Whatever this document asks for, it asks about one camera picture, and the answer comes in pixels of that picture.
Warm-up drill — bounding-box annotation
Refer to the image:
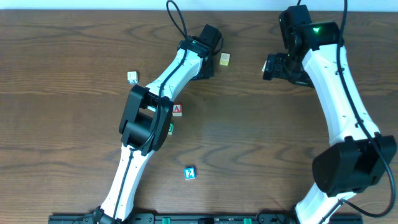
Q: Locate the blue number 2 block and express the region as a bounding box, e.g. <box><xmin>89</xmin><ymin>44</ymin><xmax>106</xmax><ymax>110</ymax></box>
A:
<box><xmin>184</xmin><ymin>167</ymin><xmax>196</xmax><ymax>180</ymax></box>

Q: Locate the red letter A block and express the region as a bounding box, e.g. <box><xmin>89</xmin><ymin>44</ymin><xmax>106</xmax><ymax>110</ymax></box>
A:
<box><xmin>172</xmin><ymin>104</ymin><xmax>182</xmax><ymax>116</ymax></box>

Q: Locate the near green R block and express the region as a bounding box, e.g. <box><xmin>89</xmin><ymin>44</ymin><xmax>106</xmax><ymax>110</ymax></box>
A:
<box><xmin>168</xmin><ymin>123</ymin><xmax>174</xmax><ymax>135</ymax></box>

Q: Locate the blue sided wooden block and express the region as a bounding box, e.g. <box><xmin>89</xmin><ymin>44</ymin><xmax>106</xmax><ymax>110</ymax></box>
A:
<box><xmin>127</xmin><ymin>71</ymin><xmax>139</xmax><ymax>85</ymax></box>

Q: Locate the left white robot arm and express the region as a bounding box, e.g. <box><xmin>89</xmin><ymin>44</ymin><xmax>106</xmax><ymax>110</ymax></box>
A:
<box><xmin>93</xmin><ymin>36</ymin><xmax>224</xmax><ymax>223</ymax></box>

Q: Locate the plain wooden letter block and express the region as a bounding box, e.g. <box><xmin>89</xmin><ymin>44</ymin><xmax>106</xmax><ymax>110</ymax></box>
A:
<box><xmin>262</xmin><ymin>61</ymin><xmax>267</xmax><ymax>73</ymax></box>

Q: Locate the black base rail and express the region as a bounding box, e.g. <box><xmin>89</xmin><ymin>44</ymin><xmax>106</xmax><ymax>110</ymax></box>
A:
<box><xmin>48</xmin><ymin>212</ymin><xmax>364</xmax><ymax>224</ymax></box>

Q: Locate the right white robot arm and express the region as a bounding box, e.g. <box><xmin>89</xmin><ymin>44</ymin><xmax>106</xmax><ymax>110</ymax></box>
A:
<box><xmin>263</xmin><ymin>20</ymin><xmax>397</xmax><ymax>223</ymax></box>

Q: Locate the yellow letter block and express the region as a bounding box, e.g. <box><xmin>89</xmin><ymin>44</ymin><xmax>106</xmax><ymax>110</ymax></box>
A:
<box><xmin>220</xmin><ymin>53</ymin><xmax>231</xmax><ymax>66</ymax></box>

